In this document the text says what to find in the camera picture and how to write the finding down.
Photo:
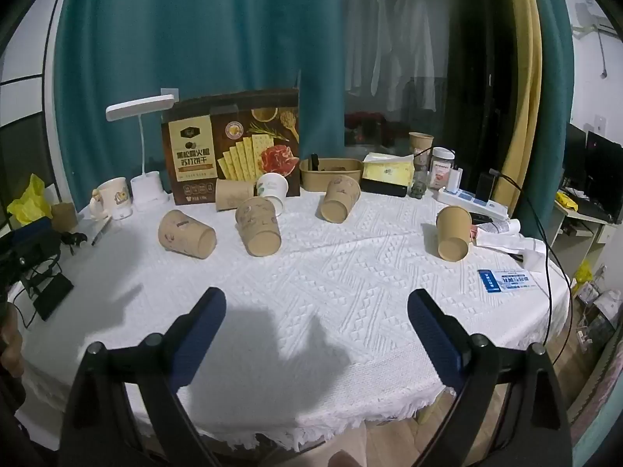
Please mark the white power strip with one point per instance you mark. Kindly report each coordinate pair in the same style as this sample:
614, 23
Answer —
469, 203

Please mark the white side desk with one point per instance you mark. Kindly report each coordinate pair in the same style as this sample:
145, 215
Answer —
579, 226

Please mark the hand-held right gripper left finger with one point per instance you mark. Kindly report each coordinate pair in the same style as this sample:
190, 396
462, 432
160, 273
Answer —
203, 323

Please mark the white desk lamp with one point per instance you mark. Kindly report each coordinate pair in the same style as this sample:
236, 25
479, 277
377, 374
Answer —
143, 155

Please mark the hanging white clothes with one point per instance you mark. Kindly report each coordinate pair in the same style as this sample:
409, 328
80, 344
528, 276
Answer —
389, 58

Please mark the teal curtain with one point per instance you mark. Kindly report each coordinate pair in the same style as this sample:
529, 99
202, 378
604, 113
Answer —
194, 29

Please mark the kraft paper bowl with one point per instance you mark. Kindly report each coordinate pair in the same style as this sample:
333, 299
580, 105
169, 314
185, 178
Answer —
331, 175

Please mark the small black figurine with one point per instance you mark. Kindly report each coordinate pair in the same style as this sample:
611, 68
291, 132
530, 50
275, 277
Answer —
73, 239

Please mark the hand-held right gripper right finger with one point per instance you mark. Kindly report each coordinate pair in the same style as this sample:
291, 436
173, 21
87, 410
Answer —
432, 333

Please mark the small brown box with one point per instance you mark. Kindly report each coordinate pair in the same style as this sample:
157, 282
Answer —
63, 216

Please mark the black charger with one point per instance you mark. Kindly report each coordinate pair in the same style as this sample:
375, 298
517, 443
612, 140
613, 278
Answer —
485, 186

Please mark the yellow tissue pack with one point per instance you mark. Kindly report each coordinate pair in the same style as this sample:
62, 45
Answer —
389, 169

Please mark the white air conditioner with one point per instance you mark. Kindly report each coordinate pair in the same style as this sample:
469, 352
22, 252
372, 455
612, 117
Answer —
591, 17

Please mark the crumpled paper receipts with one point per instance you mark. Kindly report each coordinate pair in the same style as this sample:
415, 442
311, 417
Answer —
501, 239

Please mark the dark pen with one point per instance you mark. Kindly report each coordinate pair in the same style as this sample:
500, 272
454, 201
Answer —
100, 233

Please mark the brown cracker box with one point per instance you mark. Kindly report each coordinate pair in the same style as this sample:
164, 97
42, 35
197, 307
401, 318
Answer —
228, 151

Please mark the yellow curtain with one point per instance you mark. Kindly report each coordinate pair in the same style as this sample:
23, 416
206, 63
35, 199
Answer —
523, 82

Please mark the white paper cup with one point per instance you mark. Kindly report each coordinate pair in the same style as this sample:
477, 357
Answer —
272, 188

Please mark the kraft paper cup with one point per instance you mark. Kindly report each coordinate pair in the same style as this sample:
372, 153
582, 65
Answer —
421, 143
339, 199
232, 195
185, 239
451, 233
258, 228

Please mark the black monitor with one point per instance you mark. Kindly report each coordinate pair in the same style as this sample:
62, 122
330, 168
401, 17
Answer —
603, 168

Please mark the blue and white card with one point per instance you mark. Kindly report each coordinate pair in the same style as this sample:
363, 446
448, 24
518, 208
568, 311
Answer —
508, 280

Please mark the yellow plastic bag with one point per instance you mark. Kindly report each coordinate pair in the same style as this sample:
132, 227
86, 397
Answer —
29, 200

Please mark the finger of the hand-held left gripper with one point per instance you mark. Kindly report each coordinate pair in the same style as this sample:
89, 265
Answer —
53, 296

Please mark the white textured tablecloth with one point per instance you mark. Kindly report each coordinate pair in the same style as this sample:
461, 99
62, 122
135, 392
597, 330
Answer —
311, 277

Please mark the clear jar with white lid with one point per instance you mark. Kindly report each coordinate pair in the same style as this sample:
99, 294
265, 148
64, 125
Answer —
443, 168

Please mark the white ceramic mug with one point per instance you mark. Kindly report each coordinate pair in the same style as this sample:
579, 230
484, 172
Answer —
114, 199

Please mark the black rectangular box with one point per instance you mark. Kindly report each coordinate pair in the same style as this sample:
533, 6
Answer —
384, 188

